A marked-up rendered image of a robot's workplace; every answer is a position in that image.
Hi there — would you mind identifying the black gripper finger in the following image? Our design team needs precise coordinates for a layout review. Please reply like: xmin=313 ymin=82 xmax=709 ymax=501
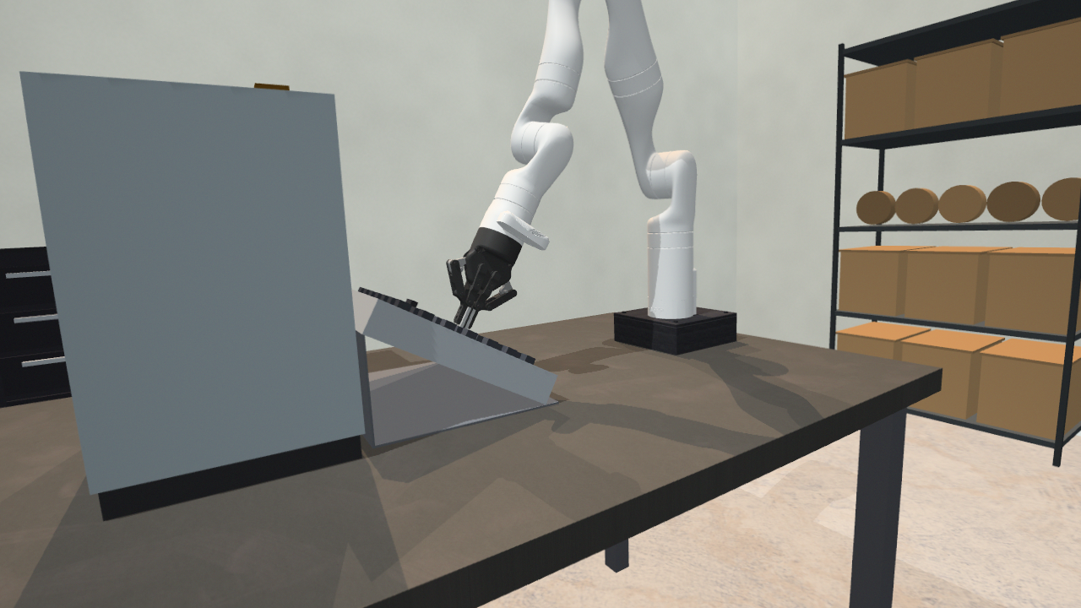
xmin=446 ymin=257 xmax=488 ymax=328
xmin=464 ymin=270 xmax=517 ymax=329

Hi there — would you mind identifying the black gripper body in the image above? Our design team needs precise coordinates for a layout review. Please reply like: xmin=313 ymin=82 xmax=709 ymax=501
xmin=463 ymin=227 xmax=522 ymax=290

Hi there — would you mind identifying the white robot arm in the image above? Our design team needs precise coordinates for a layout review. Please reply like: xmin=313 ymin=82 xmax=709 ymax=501
xmin=479 ymin=0 xmax=697 ymax=319

